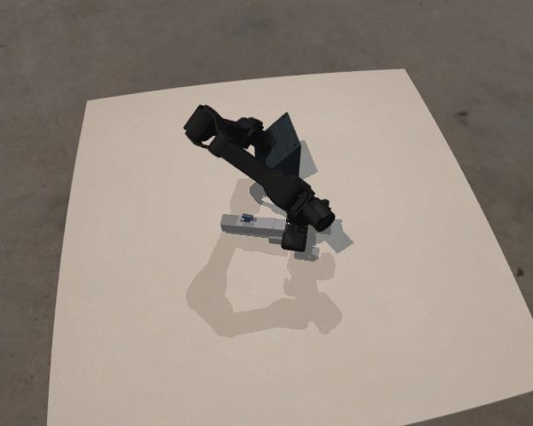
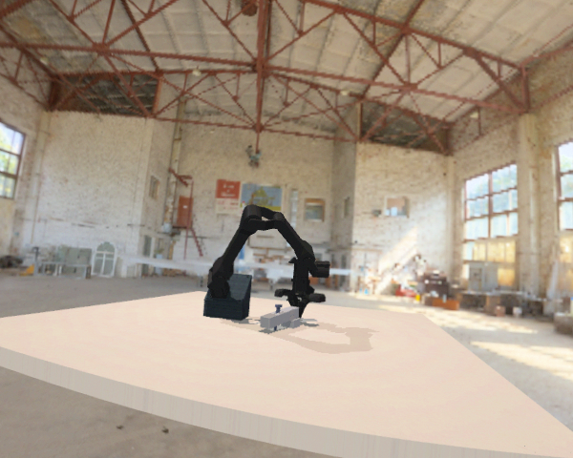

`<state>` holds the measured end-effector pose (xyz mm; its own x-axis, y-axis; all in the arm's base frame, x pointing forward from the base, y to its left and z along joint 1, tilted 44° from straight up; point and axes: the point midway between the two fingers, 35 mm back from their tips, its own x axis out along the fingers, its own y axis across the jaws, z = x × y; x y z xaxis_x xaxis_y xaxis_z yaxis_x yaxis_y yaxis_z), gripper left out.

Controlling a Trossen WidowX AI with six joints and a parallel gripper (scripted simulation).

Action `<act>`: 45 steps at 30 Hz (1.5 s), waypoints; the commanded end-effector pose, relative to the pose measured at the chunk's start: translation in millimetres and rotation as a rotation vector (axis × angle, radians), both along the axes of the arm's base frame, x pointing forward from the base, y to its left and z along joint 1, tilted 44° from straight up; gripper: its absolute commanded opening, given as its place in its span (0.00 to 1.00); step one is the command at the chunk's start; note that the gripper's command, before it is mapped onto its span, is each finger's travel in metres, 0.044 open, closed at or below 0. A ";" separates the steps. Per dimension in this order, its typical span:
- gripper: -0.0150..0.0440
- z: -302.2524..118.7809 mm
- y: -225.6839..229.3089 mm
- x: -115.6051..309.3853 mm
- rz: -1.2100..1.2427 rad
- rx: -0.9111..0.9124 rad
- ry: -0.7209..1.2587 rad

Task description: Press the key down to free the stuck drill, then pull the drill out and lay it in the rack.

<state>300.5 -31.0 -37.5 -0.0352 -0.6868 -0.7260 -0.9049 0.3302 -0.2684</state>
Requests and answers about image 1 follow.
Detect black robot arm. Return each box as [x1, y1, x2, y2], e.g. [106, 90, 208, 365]
[183, 105, 335, 232]

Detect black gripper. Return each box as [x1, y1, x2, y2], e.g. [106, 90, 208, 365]
[282, 212, 308, 252]

